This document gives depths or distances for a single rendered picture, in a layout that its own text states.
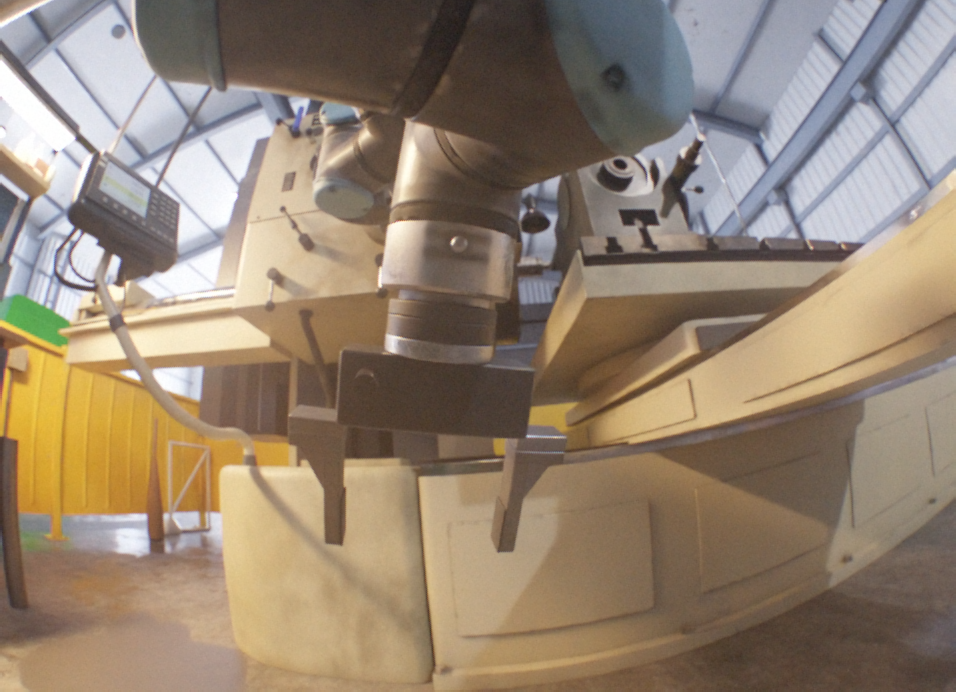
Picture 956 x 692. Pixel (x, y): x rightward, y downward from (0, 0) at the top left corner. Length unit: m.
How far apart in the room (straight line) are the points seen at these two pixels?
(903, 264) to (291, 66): 0.44
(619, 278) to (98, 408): 3.32
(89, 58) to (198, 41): 10.80
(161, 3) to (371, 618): 1.12
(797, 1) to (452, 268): 9.25
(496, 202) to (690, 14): 8.61
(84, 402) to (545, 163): 3.28
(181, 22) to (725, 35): 9.16
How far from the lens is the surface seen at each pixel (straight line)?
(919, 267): 0.42
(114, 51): 10.66
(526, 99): 0.16
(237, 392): 1.99
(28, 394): 3.08
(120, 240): 1.09
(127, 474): 3.62
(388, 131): 0.53
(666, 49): 0.19
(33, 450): 3.09
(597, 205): 0.89
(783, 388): 0.56
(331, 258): 1.19
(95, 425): 3.40
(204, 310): 1.69
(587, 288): 0.73
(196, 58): 0.16
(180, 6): 0.15
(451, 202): 0.25
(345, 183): 0.57
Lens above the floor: 0.58
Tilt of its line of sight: 19 degrees up
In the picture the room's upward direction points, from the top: 5 degrees counter-clockwise
